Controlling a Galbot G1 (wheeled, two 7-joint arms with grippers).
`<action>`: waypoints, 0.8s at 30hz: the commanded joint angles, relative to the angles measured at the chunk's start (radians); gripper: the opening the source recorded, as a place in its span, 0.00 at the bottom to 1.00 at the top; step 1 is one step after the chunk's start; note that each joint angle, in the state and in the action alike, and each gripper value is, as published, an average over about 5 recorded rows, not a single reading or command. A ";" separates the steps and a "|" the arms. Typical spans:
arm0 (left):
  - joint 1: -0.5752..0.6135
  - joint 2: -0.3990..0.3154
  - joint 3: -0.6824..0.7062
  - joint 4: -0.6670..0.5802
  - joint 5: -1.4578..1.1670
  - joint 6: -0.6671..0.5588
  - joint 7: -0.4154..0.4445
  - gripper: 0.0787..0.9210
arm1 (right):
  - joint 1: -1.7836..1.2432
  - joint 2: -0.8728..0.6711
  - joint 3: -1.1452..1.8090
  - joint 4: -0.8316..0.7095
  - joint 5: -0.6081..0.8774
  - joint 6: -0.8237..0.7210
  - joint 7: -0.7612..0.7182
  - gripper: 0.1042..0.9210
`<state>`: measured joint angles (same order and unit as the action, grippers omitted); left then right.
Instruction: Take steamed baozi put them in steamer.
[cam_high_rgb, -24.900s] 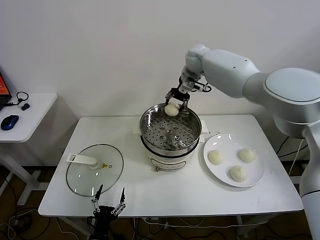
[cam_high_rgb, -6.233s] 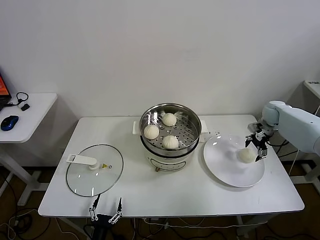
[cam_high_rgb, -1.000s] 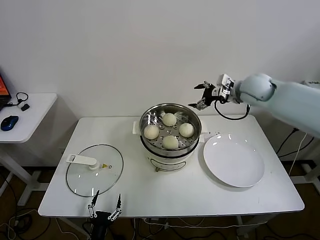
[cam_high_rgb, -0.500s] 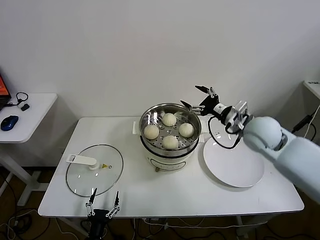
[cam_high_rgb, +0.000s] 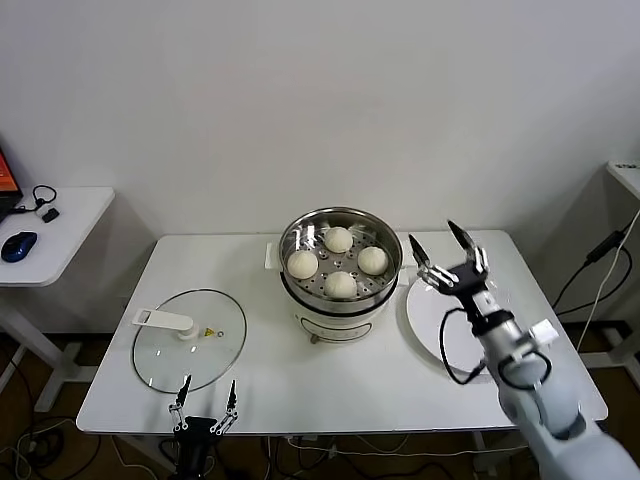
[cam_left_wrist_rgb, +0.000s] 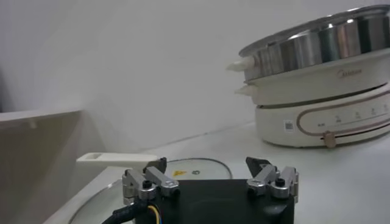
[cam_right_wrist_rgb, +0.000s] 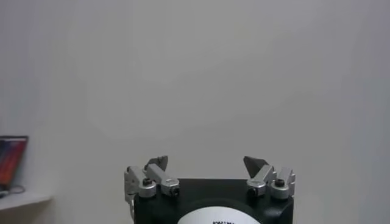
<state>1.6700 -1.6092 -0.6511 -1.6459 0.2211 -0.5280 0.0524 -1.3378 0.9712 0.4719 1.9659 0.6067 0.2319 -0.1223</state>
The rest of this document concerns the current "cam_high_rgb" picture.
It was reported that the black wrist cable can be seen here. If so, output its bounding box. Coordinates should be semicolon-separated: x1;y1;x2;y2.
439;307;489;385

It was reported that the black floor cable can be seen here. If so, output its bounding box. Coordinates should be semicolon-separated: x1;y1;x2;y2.
0;344;104;480

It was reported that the white hanging cable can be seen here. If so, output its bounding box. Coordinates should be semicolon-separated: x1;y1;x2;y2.
577;204;640;352

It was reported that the white steamed baozi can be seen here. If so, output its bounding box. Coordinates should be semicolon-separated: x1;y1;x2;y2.
323;270;359;300
324;225;355;254
287;249;320;280
357;246;390;276

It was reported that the steel perforated steamer basket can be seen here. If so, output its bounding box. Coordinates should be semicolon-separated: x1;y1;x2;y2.
278;205;404;314

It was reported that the white floor cable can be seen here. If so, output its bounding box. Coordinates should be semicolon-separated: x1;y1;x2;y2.
9;418;154;480

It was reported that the black cable with adapter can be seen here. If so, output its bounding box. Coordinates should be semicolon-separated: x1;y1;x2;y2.
553;207;640;317

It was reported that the white round plate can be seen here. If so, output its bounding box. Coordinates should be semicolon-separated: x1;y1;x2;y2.
405;269;530;375

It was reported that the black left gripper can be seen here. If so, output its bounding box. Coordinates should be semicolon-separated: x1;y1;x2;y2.
167;373;240;444

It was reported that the white electric cooker base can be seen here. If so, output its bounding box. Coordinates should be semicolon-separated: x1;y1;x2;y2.
264;239;417;347

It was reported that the white side table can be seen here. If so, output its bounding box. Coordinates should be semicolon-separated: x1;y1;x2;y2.
0;186;117;414

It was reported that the black laptop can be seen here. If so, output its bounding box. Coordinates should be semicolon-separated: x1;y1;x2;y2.
0;134;25;221

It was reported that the glass lid with white handle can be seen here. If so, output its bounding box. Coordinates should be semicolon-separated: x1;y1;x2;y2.
131;287;248;395

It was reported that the black looped cable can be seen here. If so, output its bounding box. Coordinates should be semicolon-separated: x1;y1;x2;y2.
9;184;57;216

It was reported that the white power cable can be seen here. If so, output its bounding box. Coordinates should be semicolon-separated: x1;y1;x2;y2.
287;433;501;457

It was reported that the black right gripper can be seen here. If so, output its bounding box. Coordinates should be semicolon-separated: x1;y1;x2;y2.
408;219;494;309

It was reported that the blue computer mouse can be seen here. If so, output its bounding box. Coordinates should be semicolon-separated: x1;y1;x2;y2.
0;229;39;263

